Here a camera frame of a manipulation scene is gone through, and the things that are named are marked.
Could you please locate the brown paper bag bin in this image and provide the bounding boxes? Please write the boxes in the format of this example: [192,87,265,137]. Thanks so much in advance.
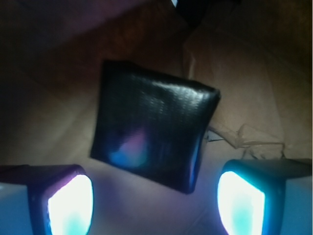
[0,0,313,235]

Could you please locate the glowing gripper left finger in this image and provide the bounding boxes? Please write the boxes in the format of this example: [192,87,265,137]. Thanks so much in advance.
[0,164,93,235]

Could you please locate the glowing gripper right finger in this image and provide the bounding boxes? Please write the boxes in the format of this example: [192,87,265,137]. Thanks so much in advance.
[217,159,313,235]

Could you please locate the black taped box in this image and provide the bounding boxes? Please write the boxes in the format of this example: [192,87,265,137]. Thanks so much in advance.
[90,60,221,194]

